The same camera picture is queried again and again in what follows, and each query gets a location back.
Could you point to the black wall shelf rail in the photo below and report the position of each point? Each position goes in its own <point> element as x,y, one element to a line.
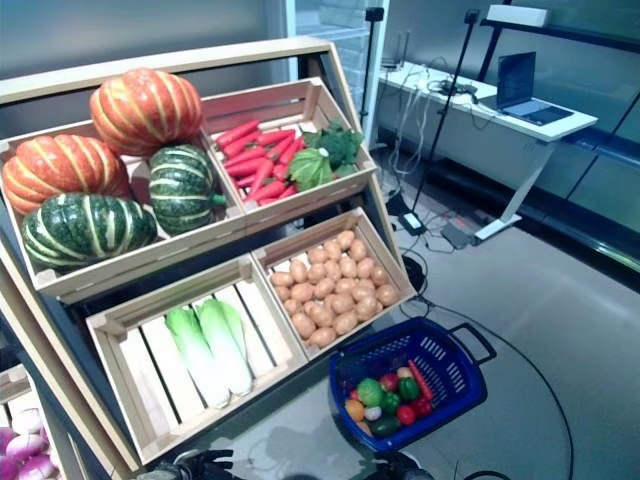
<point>575,34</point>

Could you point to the wooden carrot crate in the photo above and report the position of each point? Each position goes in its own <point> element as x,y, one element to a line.
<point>310,200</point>

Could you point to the orange fruit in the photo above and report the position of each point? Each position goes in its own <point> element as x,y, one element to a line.
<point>355,411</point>

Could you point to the wooden pumpkin crate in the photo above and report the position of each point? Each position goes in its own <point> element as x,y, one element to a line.
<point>150,260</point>

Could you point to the dark green broccoli bunch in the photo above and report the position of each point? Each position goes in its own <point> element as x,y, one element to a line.
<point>340,145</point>

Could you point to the blue plastic shopping basket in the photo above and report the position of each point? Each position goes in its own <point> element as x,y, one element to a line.
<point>470,380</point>

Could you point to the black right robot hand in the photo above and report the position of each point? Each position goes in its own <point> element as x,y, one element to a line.
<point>402,470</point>

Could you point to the white office desk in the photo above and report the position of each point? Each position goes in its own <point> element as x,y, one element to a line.
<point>480,107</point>

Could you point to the pale peach onion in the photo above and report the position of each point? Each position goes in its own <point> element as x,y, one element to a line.
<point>404,373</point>

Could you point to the green striped pumpkin with stem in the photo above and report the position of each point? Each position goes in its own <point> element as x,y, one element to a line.
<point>180,190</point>

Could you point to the red orange carrot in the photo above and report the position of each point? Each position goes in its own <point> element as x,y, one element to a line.
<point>276,137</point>
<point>241,145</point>
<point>291,151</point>
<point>245,156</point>
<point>239,132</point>
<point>269,191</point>
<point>262,176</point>
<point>280,148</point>
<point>245,168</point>

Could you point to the grey power strip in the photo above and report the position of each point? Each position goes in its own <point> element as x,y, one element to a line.
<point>457,235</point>

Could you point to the open grey laptop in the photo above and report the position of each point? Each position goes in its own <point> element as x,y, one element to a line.
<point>517,77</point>

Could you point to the small red strawberry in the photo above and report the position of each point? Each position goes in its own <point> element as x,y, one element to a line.
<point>353,395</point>

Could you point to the dark green cucumber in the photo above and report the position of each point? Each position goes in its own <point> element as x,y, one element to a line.
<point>385,425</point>

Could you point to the wooden cabbage crate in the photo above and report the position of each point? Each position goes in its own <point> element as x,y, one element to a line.
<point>150,380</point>

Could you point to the napa cabbage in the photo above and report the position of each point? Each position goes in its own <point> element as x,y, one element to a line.
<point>200,360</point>
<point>230,350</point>

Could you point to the red apple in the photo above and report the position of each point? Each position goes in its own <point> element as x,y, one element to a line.
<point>390,383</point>

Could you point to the dark green bell pepper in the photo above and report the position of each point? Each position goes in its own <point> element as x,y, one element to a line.
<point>408,390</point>

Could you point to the red tomato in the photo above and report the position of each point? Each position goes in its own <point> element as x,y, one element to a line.
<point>406,415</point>

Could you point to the white flat box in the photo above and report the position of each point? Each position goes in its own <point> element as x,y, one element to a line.
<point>517,15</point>

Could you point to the bumpy light green fruit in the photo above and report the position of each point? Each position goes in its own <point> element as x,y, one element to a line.
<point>370,392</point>

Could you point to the small green pepper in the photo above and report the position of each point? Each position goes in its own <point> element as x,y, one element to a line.
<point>390,402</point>

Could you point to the green cabbage head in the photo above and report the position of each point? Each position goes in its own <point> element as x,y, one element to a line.
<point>310,170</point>

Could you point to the brown potato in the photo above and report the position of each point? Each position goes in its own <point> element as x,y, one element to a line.
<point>321,315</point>
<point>386,295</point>
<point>358,250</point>
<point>365,289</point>
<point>345,323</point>
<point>317,255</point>
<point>332,249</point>
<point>302,292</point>
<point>346,240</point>
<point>292,307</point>
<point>342,303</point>
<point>366,307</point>
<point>322,337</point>
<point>283,293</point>
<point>303,325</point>

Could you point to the wooden display shelf frame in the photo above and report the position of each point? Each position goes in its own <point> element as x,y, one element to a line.
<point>200,60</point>

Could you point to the purple white turnip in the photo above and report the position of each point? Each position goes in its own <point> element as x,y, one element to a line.
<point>25,446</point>
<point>27,421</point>
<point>36,469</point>
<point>6,440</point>

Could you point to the wooden potato crate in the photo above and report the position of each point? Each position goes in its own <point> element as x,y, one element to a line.
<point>305,239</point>

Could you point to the small slim carrot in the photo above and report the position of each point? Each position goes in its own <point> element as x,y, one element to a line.
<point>419,378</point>

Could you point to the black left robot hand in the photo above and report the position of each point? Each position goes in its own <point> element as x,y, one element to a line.
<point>200,465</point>

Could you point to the white garlic bulb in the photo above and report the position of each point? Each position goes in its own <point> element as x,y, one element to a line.
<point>373,413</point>

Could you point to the black power adapter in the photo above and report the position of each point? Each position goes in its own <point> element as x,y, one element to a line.
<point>412,221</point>

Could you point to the red bell pepper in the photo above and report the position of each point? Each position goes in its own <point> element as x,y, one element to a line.
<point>423,407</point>

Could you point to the orange striped pumpkin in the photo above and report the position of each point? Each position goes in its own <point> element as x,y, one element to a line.
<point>60,167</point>
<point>145,110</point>

